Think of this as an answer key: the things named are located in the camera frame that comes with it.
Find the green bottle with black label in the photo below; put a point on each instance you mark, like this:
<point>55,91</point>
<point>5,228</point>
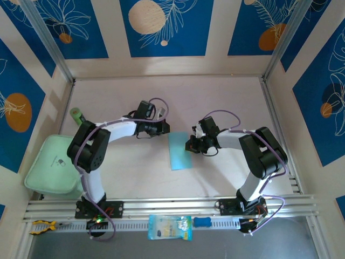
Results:
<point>75,113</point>

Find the wet wipes packet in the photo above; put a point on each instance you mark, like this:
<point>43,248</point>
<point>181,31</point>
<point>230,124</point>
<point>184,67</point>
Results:
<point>169,228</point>

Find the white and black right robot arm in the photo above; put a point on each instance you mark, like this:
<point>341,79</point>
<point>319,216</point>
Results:
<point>229,140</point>

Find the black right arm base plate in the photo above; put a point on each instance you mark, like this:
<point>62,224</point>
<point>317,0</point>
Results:
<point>226,206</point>

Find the light blue paper sheet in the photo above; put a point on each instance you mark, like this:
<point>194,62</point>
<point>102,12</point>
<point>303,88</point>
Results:
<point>179,159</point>

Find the blue bone-shaped sponge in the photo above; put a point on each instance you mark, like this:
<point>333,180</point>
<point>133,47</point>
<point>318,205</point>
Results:
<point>202,222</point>

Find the mint green container lid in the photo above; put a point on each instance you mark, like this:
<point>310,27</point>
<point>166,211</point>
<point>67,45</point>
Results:
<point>51,167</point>

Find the black controller board with LED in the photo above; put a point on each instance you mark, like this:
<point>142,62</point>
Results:
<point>97,222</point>

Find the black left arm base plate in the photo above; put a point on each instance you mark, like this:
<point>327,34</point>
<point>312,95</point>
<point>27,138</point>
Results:
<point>116,209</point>

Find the aluminium side rail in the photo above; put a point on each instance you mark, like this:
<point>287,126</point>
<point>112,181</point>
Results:
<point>272,116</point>
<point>67,102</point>

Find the aluminium corner post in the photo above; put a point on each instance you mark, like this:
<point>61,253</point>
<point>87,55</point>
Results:
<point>45,40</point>
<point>285,40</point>

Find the aluminium front rail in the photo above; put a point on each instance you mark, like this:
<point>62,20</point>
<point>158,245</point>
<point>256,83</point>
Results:
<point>167,206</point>

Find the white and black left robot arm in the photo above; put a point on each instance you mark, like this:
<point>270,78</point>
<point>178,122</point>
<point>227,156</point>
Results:
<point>121,130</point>

